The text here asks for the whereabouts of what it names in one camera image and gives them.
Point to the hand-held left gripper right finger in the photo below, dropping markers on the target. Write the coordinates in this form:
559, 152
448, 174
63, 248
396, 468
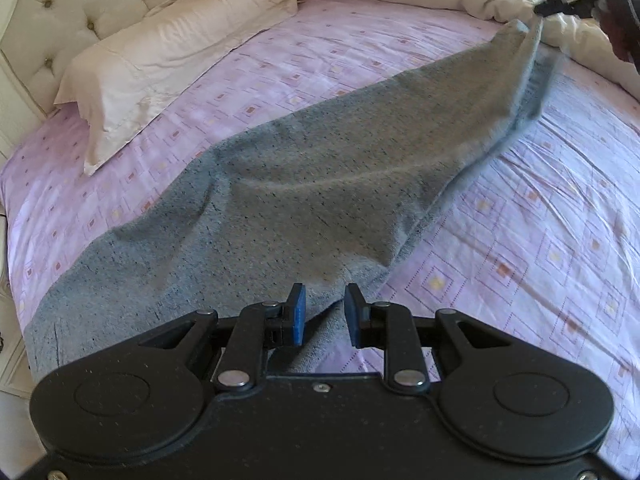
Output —
354, 315

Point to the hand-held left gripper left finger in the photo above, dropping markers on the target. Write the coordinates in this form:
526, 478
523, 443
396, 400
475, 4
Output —
297, 315

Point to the grey pants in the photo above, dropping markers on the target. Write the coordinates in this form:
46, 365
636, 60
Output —
300, 180

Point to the person's right forearm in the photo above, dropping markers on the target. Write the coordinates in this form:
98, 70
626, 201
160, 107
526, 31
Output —
622, 30

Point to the purple patterned bed sheet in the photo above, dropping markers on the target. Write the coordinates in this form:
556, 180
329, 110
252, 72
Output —
540, 220

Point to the cream pillow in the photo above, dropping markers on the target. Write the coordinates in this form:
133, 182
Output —
170, 55

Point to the cream tufted headboard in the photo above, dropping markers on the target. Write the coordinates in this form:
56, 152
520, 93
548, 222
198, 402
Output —
65, 5

